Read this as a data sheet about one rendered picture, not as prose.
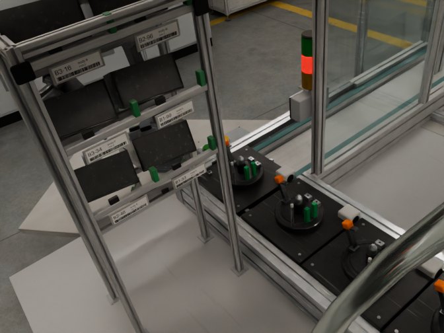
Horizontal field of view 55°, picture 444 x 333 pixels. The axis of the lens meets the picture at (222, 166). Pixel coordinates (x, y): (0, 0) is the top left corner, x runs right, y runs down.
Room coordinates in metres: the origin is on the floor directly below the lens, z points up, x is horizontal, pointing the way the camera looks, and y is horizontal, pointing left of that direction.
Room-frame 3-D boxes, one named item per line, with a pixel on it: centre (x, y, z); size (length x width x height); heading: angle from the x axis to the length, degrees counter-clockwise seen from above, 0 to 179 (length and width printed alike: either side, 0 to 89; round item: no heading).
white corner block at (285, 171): (1.04, -0.20, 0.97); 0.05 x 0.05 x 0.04; 32
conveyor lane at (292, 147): (1.21, -0.33, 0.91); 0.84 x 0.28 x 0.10; 122
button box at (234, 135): (1.30, -0.02, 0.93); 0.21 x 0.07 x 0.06; 122
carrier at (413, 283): (0.64, -0.33, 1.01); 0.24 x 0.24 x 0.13; 32
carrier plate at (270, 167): (1.07, -0.06, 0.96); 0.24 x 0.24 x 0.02; 32
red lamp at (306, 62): (1.07, -0.29, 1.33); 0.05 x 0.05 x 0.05
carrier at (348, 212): (0.85, -0.20, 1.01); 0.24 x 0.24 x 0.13; 32
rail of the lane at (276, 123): (1.34, -0.22, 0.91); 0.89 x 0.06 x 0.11; 122
